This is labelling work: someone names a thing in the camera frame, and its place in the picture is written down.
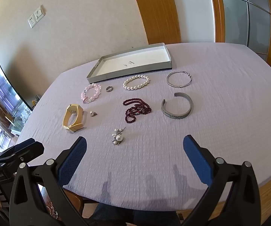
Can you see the wide wooden door frame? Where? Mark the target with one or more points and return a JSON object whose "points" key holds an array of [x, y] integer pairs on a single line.
{"points": [[159, 9]]}

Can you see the frosted glass door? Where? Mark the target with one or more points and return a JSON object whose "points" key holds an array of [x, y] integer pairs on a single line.
{"points": [[246, 16]]}

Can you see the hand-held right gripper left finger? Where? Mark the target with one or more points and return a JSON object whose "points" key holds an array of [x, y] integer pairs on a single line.
{"points": [[73, 161]]}

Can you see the small pearl earring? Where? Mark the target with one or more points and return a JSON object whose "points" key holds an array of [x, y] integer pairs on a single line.
{"points": [[92, 114]]}

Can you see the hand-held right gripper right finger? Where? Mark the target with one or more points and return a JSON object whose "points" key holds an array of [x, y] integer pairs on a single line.
{"points": [[196, 161]]}

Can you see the narrow wooden door frame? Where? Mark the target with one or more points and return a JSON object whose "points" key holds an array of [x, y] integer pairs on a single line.
{"points": [[216, 11]]}

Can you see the thin silver bangle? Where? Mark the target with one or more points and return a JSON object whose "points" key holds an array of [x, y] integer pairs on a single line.
{"points": [[170, 84]]}

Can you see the wooden chair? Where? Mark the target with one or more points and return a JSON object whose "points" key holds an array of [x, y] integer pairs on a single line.
{"points": [[75, 200]]}

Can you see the cream wristwatch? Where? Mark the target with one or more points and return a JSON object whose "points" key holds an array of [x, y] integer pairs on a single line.
{"points": [[68, 120]]}

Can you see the lavender tablecloth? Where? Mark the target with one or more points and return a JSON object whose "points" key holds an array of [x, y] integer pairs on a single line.
{"points": [[173, 146]]}

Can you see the pearl cluster brooch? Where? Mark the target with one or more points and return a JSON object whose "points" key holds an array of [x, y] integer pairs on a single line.
{"points": [[119, 138]]}

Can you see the glass television stand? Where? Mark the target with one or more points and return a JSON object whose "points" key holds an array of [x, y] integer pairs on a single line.
{"points": [[15, 122]]}

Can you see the white wall switch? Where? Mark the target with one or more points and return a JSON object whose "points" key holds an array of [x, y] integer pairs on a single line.
{"points": [[39, 12]]}

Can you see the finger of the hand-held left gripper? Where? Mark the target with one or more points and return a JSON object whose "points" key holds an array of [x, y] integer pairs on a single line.
{"points": [[28, 148]]}

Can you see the white wall socket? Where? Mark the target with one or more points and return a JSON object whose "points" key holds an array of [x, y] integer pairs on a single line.
{"points": [[32, 21]]}

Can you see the flat screen television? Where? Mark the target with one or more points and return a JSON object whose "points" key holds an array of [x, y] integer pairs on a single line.
{"points": [[8, 91]]}

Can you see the shallow grey cardboard box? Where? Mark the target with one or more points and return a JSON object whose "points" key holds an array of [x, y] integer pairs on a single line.
{"points": [[135, 60]]}

